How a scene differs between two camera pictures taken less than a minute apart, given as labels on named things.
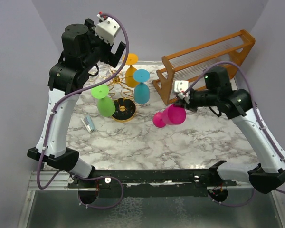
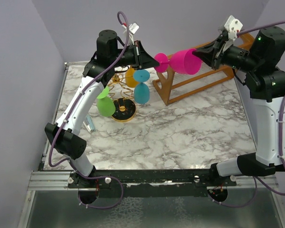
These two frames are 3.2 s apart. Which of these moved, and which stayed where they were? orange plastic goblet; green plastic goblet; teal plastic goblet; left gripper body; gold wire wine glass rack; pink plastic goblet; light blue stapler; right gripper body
Moved: right gripper body; left gripper body; pink plastic goblet
Stayed: green plastic goblet; light blue stapler; gold wire wine glass rack; orange plastic goblet; teal plastic goblet
